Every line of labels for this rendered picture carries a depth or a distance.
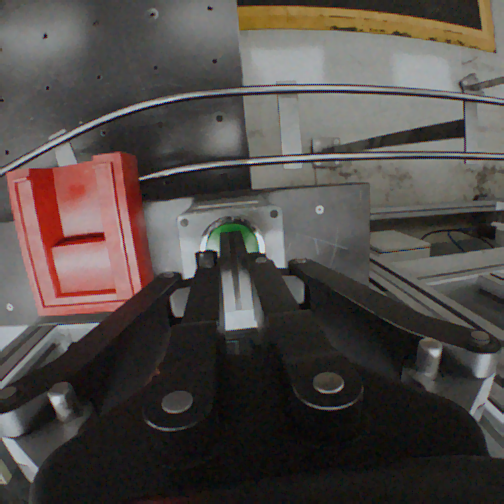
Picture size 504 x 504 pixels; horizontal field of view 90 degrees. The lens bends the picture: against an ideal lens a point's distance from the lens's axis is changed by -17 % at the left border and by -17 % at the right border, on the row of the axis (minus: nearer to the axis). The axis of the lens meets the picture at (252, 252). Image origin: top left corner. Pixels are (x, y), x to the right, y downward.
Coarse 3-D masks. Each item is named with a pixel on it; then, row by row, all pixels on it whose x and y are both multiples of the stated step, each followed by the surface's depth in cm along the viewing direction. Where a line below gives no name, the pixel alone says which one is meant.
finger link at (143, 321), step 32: (160, 288) 12; (128, 320) 9; (160, 320) 11; (64, 352) 8; (96, 352) 8; (128, 352) 9; (160, 352) 11; (32, 384) 6; (96, 384) 7; (128, 384) 9; (0, 416) 5; (32, 416) 6; (32, 480) 6
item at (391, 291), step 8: (376, 280) 41; (384, 280) 41; (376, 288) 39; (384, 288) 39; (392, 288) 38; (392, 296) 36; (400, 296) 35; (408, 296) 35; (408, 304) 33; (416, 304) 33; (424, 312) 31; (496, 368) 20; (496, 376) 20; (496, 384) 18; (496, 392) 18; (496, 400) 17
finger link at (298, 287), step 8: (256, 256) 17; (264, 256) 17; (280, 272) 14; (288, 272) 14; (288, 280) 14; (296, 280) 14; (296, 288) 14; (304, 288) 14; (296, 296) 14; (304, 296) 14
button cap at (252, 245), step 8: (224, 224) 22; (232, 224) 22; (240, 224) 22; (216, 232) 22; (248, 232) 22; (208, 240) 22; (216, 240) 22; (248, 240) 22; (256, 240) 22; (208, 248) 22; (216, 248) 22; (248, 248) 22; (256, 248) 22
